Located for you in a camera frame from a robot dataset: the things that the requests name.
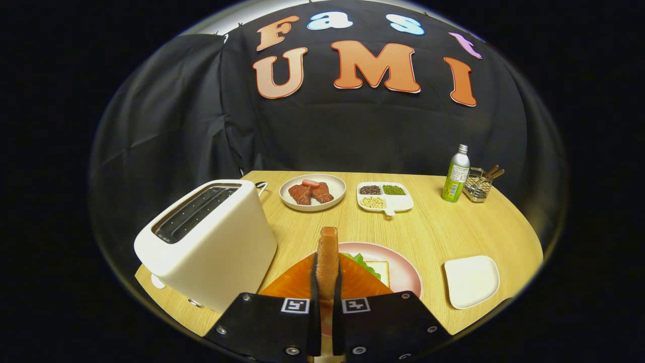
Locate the white toaster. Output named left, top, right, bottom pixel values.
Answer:
left=134, top=179, right=278, bottom=314

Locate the silver bottle with green label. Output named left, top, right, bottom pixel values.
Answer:
left=441, top=144, right=471, bottom=203

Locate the green lettuce leaf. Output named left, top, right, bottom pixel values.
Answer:
left=342, top=252, right=382, bottom=280

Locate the black backdrop cloth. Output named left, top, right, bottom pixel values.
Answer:
left=88, top=0, right=567, bottom=273

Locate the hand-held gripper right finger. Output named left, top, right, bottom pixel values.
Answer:
left=332, top=254, right=453, bottom=362

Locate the white square plate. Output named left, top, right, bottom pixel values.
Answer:
left=444, top=256, right=500, bottom=310

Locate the white divided dish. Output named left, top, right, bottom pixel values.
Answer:
left=356, top=181, right=415, bottom=217

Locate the pink round plate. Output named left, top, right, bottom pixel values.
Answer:
left=315, top=242, right=423, bottom=337

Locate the toasted bread slice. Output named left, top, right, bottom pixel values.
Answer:
left=316, top=226, right=341, bottom=303

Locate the metal wire cutlery basket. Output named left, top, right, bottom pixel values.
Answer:
left=463, top=167, right=493, bottom=203

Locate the white sandwich bread slice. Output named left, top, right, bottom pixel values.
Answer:
left=364, top=260, right=390, bottom=288

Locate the white round plate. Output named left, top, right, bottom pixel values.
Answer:
left=279, top=173, right=347, bottom=212

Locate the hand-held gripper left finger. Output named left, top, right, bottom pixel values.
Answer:
left=202, top=252, right=321, bottom=362

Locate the brown meat piece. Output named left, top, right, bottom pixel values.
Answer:
left=288, top=184, right=313, bottom=205
left=310, top=182, right=335, bottom=204

